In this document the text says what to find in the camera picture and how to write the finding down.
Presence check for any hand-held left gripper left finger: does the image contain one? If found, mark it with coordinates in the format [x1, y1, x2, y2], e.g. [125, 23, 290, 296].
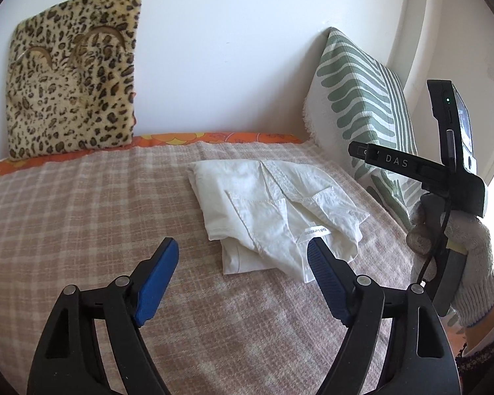
[27, 236, 179, 395]

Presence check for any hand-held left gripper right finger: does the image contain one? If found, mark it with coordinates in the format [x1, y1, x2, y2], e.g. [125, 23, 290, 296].
[307, 236, 462, 395]

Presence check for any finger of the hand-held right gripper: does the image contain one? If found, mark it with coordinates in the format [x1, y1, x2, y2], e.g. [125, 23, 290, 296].
[348, 141, 449, 186]

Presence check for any white shirt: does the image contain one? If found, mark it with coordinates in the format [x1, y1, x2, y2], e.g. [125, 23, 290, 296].
[188, 160, 371, 284]

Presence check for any person's right forearm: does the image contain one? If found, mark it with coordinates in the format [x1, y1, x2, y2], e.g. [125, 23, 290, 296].
[455, 292, 494, 379]

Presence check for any person's right hand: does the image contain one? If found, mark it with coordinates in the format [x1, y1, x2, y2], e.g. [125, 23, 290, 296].
[407, 193, 494, 330]

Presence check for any green striped pillow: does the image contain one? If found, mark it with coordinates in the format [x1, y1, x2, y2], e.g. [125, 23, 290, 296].
[302, 27, 437, 231]

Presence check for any pink plaid blanket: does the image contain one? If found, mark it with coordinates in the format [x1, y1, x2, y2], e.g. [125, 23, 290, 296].
[0, 140, 457, 395]

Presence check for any orange floral bedsheet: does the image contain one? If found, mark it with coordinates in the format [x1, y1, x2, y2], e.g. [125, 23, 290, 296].
[0, 132, 309, 179]

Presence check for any leopard print cushion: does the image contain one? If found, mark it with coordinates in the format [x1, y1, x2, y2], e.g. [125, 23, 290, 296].
[6, 0, 143, 161]

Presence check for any black cable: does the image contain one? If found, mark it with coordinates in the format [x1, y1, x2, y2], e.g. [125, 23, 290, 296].
[412, 197, 453, 286]

